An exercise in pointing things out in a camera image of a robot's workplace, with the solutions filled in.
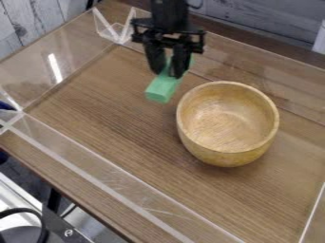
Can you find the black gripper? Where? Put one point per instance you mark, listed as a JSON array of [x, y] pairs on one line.
[[164, 29]]

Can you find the green rectangular block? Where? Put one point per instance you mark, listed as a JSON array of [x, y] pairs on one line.
[[163, 86]]

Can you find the light wooden bowl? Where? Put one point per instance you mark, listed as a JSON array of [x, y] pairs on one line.
[[227, 122]]

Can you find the blue object at left edge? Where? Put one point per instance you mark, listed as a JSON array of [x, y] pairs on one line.
[[5, 106]]

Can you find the clear acrylic tray enclosure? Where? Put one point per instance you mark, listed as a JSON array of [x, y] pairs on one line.
[[85, 131]]

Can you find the black metal bracket with screw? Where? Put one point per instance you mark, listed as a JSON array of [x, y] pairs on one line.
[[60, 231]]

